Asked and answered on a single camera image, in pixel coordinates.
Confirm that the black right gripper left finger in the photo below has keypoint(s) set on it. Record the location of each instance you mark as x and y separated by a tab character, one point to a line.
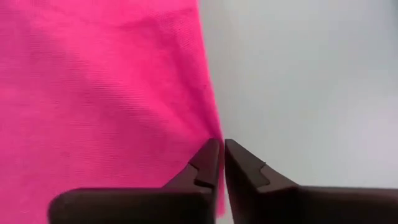
140	207

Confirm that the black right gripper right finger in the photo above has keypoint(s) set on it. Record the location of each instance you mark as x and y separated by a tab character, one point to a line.
311	207

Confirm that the pink towel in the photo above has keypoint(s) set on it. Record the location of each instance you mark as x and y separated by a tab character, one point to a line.
93	93

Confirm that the green table mat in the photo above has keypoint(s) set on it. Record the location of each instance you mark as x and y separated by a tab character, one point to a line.
311	77

